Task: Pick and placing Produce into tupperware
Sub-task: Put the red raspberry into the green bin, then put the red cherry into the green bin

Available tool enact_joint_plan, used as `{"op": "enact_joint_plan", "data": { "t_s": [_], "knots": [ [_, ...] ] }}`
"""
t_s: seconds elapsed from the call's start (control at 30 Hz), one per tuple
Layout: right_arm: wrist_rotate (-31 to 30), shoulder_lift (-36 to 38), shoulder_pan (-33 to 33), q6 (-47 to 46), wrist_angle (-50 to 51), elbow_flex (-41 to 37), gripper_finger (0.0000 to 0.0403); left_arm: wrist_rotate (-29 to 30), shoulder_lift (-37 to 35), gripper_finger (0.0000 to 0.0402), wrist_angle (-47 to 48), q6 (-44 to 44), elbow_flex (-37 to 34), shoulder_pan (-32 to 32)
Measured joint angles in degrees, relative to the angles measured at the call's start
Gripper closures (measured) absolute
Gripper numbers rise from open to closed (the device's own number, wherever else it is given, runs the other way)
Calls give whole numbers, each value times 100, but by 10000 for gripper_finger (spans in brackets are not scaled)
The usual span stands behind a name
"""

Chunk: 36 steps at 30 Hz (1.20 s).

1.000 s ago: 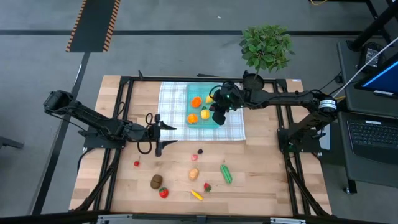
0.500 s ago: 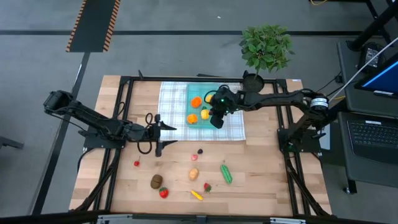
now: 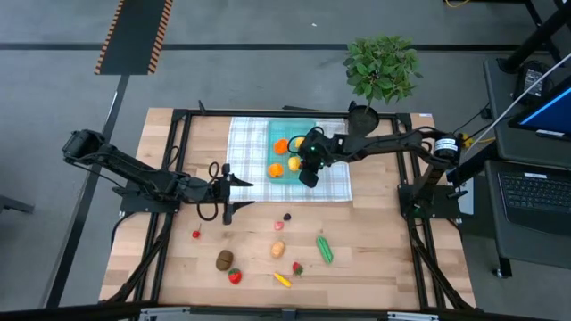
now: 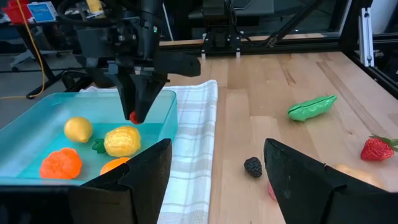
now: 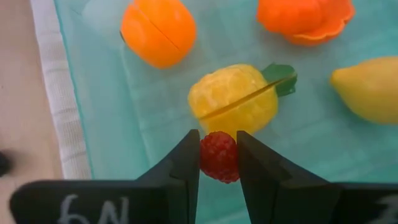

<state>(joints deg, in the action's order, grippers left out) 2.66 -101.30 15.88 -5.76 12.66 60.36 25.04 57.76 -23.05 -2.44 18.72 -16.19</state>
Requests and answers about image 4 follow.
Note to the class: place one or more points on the yellow lemon toy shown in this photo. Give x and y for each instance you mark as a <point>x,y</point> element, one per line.
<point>77,130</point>

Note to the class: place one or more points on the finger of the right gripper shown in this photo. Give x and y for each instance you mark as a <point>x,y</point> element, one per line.
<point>124,93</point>
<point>146,96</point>

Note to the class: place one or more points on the green pea pod toy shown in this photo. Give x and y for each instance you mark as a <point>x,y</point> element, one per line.
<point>311,108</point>

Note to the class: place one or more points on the white plaid cloth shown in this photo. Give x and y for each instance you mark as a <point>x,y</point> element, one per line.
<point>192,140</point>

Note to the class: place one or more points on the red bin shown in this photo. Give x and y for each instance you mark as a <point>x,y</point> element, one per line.
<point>15,11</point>

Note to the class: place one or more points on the tan potato toy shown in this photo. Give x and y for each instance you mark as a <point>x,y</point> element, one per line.
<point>360,175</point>

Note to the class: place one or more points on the black blackberry toy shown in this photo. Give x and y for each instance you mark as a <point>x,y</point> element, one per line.
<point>253,167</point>

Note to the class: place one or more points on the teal translucent tupperware container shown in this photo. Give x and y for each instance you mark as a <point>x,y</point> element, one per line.
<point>31,130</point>

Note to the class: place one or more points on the black aluminium table frame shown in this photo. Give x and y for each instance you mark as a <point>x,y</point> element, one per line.
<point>311,43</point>

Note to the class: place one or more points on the orange segmented tangerine toy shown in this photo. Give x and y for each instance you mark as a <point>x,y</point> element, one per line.
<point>60,163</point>

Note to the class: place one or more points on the blue and white box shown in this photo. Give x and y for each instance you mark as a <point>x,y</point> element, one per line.
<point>42,12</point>

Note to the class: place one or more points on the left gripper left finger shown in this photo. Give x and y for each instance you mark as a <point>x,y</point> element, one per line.
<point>130,193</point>

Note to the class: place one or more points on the orange toy with green leaf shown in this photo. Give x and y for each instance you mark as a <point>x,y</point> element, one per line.
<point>113,165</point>

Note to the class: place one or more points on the small pink toy fruit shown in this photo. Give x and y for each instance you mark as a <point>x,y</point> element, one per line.
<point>272,191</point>

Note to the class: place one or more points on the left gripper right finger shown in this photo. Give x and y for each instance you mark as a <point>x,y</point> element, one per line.
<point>304,186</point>

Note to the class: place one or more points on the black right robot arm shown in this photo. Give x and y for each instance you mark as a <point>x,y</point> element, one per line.
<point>150,18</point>

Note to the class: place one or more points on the silver aluminium bracket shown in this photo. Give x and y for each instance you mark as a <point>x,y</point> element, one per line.
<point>366,37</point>

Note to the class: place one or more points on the red strawberry with leafy stem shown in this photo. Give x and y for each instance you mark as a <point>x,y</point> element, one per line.
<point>376,149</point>

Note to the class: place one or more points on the small red raspberry toy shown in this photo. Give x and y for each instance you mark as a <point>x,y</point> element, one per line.
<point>133,118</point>

